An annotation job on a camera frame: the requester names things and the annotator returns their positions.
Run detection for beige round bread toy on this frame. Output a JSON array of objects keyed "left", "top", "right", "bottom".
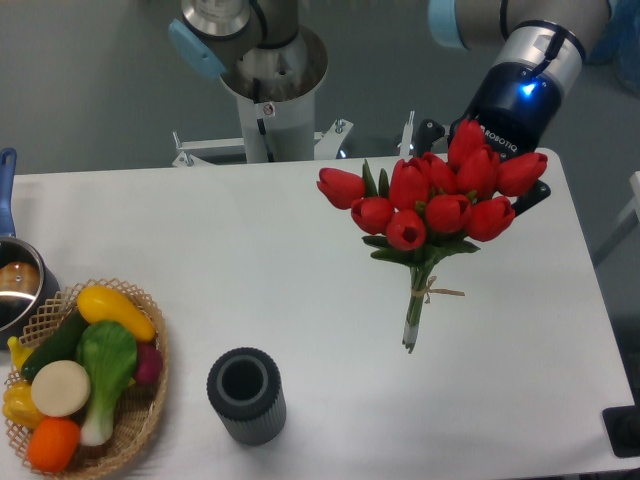
[{"left": 31, "top": 360, "right": 91, "bottom": 417}]

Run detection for dark grey ribbed vase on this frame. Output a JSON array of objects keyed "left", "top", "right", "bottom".
[{"left": 206, "top": 347, "right": 287, "bottom": 446}]

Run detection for blue handled saucepan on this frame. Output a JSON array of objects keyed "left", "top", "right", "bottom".
[{"left": 1, "top": 147, "right": 59, "bottom": 351}]

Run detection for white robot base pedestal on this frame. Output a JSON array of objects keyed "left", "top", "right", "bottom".
[{"left": 171, "top": 27, "right": 418, "bottom": 168}]

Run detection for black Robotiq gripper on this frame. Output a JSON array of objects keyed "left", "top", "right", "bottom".
[{"left": 414, "top": 64, "right": 559, "bottom": 217}]

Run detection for woven wicker basket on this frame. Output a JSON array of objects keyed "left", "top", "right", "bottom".
[{"left": 4, "top": 279, "right": 169, "bottom": 479}]

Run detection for purple radish toy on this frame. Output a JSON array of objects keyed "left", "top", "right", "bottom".
[{"left": 132, "top": 343, "right": 163, "bottom": 385}]

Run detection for yellow banana toy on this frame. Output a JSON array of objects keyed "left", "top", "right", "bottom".
[{"left": 7, "top": 336, "right": 34, "bottom": 371}]

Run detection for yellow bell pepper toy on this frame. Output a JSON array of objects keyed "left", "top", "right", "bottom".
[{"left": 2, "top": 381, "right": 46, "bottom": 430}]

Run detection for green bok choy toy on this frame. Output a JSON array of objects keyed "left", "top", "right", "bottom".
[{"left": 76, "top": 320, "right": 137, "bottom": 447}]

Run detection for red tulip bouquet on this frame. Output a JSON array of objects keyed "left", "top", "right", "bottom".
[{"left": 316, "top": 120, "right": 548, "bottom": 351}]

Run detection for white metal frame right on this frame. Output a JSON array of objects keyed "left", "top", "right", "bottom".
[{"left": 591, "top": 171, "right": 640, "bottom": 270}]

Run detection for yellow squash toy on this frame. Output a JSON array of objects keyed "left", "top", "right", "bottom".
[{"left": 76, "top": 285, "right": 156, "bottom": 342}]

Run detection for orange fruit toy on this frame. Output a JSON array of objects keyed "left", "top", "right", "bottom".
[{"left": 27, "top": 417, "right": 80, "bottom": 473}]

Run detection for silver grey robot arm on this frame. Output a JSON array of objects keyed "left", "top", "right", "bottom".
[{"left": 275, "top": 1, "right": 622, "bottom": 223}]

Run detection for dark green cucumber toy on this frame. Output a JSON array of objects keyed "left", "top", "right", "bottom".
[{"left": 21, "top": 310, "right": 89, "bottom": 381}]

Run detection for black device at edge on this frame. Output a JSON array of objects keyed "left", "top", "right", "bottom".
[{"left": 602, "top": 405, "right": 639, "bottom": 458}]

